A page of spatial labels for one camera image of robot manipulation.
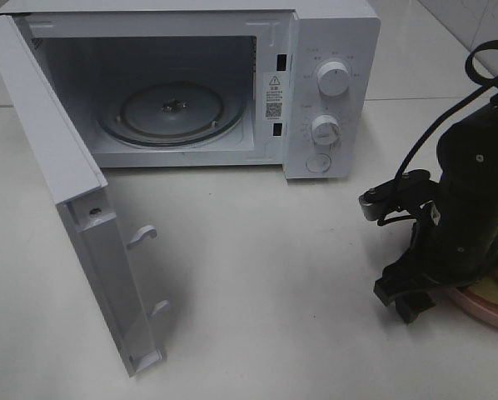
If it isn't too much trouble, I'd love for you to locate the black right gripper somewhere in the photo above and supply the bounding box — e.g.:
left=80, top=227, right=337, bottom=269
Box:
left=373, top=195, right=498, bottom=324

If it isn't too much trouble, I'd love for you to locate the pink plate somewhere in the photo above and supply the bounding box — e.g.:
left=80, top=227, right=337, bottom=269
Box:
left=444, top=286, right=498, bottom=329

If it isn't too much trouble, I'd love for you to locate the white microwave door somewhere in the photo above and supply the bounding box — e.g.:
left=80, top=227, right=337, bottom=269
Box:
left=0, top=15, right=165, bottom=377

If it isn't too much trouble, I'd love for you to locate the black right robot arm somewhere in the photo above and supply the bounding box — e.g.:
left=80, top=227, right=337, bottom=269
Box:
left=359, top=95, right=498, bottom=323

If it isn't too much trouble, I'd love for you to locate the round door release button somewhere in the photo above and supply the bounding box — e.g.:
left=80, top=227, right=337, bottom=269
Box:
left=306, top=153, right=331, bottom=173

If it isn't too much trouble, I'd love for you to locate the white lower microwave knob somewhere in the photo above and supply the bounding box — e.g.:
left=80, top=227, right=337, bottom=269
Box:
left=311, top=114, right=341, bottom=146

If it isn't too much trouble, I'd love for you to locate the white microwave knob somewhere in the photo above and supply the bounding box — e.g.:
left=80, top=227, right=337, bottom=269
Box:
left=316, top=59, right=351, bottom=97
left=311, top=114, right=341, bottom=146

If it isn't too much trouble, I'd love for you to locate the white upper microwave knob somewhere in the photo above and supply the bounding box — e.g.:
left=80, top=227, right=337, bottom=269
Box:
left=316, top=59, right=351, bottom=97

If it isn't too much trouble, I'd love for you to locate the white microwave oven body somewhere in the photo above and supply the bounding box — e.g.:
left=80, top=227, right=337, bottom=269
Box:
left=0, top=1, right=381, bottom=179

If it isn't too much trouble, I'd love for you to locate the glass microwave turntable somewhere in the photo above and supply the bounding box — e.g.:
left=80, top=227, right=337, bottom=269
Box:
left=97, top=81, right=247, bottom=148

